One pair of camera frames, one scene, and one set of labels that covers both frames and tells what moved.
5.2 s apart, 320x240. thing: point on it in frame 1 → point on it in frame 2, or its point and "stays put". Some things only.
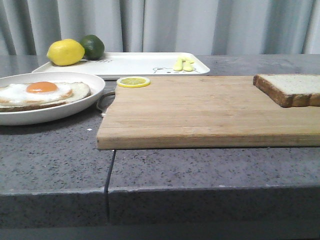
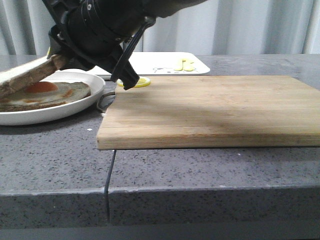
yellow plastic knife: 187,65 stays put
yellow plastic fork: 178,65 stays put
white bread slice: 290,90 → 19,82
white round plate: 30,116 stays put
